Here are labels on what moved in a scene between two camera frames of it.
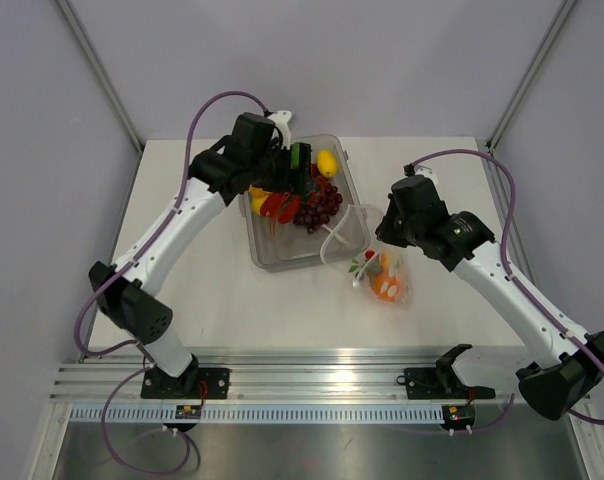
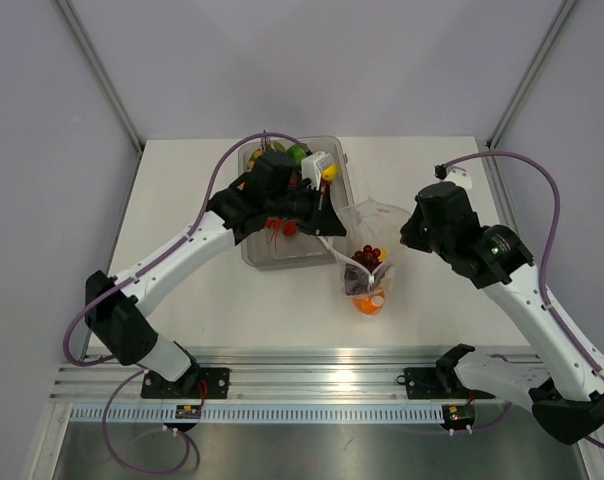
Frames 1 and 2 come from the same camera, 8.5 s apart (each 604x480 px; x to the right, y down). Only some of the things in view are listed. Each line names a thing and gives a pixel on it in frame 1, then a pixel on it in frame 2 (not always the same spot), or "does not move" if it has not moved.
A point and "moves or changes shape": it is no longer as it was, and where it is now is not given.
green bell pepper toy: x=296 y=153 does not move
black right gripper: x=385 y=231 → x=409 y=232
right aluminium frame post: x=529 y=74 does not move
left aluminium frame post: x=101 y=73 does not move
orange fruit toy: x=385 y=286 → x=368 y=304
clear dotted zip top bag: x=386 y=273 moves or changes shape
